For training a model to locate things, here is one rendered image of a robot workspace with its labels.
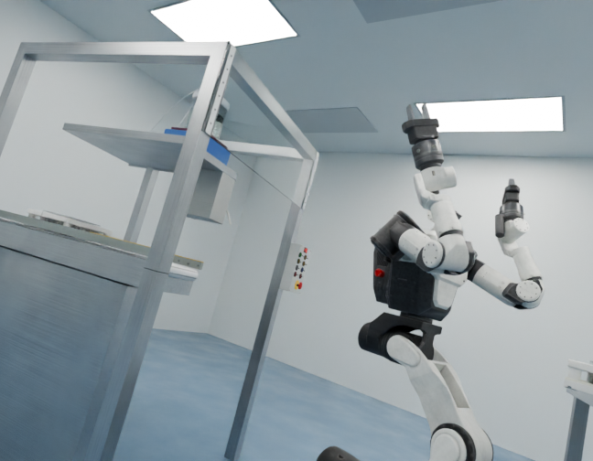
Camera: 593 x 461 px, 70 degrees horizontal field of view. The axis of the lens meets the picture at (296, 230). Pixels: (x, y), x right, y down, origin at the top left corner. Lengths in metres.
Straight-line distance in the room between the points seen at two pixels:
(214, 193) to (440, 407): 1.13
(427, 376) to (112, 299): 1.15
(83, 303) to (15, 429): 0.53
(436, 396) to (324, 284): 4.01
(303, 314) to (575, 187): 3.31
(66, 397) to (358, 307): 3.87
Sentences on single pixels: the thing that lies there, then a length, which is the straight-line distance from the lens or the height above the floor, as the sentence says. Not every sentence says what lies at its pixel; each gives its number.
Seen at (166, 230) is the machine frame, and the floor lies 0.99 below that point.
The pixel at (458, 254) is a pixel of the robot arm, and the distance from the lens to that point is 1.26.
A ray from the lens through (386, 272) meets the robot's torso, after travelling 1.65.
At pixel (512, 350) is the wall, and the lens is 4.73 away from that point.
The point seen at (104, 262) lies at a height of 0.83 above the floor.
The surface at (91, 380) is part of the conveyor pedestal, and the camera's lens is 1.75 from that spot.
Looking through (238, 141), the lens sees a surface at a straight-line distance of 1.71.
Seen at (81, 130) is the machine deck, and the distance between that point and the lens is 1.92.
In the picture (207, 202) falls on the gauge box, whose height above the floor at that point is 1.16.
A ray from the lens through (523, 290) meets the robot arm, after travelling 1.75.
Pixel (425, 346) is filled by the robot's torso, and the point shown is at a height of 0.83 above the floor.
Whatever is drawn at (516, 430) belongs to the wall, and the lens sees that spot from 4.77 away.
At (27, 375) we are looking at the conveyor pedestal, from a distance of 1.99.
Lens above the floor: 0.90
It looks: 8 degrees up
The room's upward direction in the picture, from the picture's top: 15 degrees clockwise
